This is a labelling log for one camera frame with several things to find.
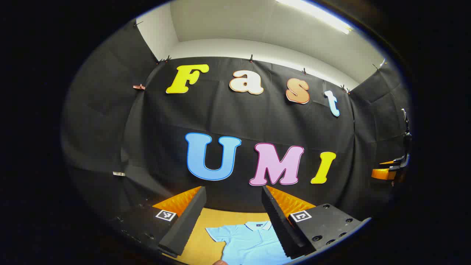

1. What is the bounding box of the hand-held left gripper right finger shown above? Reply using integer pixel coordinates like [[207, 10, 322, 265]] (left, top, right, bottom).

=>
[[261, 185, 372, 259]]

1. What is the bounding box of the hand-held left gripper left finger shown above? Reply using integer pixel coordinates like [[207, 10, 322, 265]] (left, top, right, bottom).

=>
[[107, 186, 207, 258]]

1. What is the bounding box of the light blue T-shirt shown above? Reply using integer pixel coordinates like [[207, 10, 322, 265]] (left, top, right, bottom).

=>
[[205, 221, 295, 265]]

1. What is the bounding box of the black backdrop cloth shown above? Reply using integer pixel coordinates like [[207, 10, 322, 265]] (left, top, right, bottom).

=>
[[61, 18, 412, 236]]

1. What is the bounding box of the long ceiling light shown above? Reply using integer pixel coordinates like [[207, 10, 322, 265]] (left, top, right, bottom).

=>
[[276, 0, 354, 35]]

